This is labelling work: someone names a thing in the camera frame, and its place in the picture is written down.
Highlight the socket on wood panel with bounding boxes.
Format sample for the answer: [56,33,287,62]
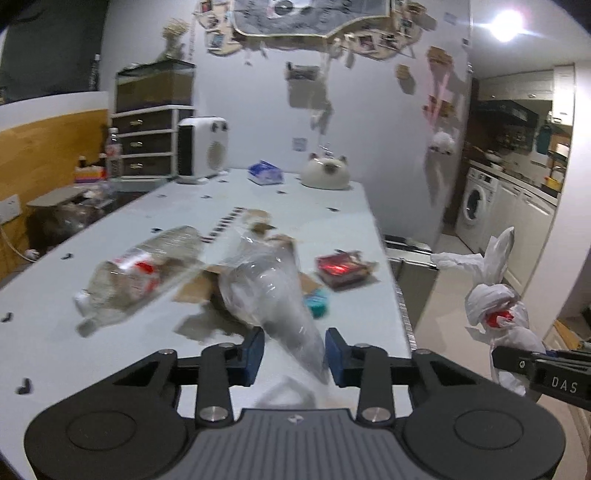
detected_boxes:
[0,194,21,222]

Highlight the white fan heater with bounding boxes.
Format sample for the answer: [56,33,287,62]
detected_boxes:
[177,116,229,184]

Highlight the white kitchen cabinets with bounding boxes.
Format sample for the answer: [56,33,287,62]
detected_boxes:
[496,182,557,287]

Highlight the clear plastic bottle red label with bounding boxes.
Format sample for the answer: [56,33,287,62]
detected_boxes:
[74,225,206,337]

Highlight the white washing machine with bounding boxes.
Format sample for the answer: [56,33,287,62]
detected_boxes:
[456,166,499,241]

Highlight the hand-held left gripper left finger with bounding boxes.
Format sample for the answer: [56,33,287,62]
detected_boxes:
[108,327,266,428]

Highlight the grey cat wall hanging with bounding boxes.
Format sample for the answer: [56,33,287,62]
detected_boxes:
[231,0,393,38]

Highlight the dried flower bouquet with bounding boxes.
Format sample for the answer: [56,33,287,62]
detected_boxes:
[161,18,190,61]

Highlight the cat-shaped ceramic ornament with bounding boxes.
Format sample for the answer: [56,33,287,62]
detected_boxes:
[300,152,350,190]

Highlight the teal small packet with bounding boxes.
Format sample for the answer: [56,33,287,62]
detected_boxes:
[302,290,329,319]

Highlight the blue tissue pack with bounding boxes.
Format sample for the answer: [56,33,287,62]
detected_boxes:
[247,160,283,186]

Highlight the hanging wall pouch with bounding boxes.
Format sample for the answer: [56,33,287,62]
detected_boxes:
[285,62,321,84]

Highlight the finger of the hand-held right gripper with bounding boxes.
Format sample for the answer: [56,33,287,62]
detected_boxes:
[492,345,591,408]

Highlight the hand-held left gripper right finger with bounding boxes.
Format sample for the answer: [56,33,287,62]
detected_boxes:
[324,327,482,426]

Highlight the upright water bottle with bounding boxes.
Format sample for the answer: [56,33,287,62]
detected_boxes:
[105,128,123,181]

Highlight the brown torn cardboard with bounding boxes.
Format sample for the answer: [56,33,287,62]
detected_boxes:
[174,209,324,326]

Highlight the red cigarette box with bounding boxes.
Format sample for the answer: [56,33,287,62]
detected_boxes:
[315,250,378,291]

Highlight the ceiling lamp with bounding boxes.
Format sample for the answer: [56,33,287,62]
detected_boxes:
[489,9,525,42]

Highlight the dark drawer cabinet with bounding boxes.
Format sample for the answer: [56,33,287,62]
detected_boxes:
[110,105,195,181]

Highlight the white plastic bag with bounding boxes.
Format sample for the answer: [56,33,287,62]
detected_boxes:
[430,226,548,398]

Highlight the colourful small box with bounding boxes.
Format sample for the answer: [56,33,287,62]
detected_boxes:
[75,166,105,185]

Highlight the white plush toy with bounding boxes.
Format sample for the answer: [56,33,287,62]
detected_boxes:
[427,130,455,155]

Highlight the black range hood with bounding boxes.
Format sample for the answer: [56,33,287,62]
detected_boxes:
[478,99,539,126]

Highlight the clear plastic bag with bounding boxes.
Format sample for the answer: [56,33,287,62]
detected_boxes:
[217,231,331,384]

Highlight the glass fish tank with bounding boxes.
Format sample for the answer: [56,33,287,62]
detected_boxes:
[115,59,195,114]

